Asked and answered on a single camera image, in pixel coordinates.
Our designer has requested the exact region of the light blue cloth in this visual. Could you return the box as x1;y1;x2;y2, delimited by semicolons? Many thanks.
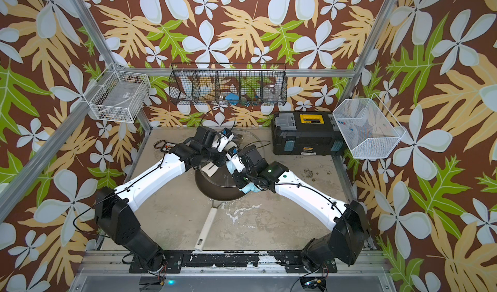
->
230;168;262;194

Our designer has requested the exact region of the glass pot lid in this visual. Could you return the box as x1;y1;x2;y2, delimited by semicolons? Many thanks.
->
195;128;267;193

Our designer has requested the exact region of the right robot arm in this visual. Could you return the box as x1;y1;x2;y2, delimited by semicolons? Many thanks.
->
226;145;370;271

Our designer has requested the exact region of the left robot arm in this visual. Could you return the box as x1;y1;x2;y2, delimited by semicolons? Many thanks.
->
94;126;234;269

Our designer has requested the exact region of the dark frying pan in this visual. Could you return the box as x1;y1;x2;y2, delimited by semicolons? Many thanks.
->
194;165;245;252

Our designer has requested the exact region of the black parallel charging board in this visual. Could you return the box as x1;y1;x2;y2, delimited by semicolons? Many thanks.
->
154;139;177;154

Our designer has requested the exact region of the black tool case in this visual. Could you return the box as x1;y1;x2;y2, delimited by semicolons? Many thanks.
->
271;112;346;156

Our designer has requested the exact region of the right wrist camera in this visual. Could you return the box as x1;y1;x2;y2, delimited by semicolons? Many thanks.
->
226;147;245;174

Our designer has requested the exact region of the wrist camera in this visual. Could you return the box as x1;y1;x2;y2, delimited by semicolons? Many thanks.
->
226;147;245;174
215;128;234;152

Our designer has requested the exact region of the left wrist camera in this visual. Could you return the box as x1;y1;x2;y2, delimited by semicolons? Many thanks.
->
215;128;234;152

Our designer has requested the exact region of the black wire basket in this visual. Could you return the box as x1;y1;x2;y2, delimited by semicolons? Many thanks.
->
168;63;288;107

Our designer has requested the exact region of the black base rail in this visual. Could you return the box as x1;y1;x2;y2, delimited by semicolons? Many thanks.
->
129;250;338;274

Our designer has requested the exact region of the white wire basket left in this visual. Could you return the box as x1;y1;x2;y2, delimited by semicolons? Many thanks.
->
85;64;151;123

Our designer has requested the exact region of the white wire basket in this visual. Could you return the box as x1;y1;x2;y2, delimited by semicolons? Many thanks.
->
85;64;151;123
333;94;406;160

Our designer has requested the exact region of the white wire basket right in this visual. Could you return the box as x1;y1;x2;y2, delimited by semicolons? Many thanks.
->
333;94;406;160

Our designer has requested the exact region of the aluminium frame post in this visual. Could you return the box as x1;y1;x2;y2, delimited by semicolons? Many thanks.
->
70;0;151;132

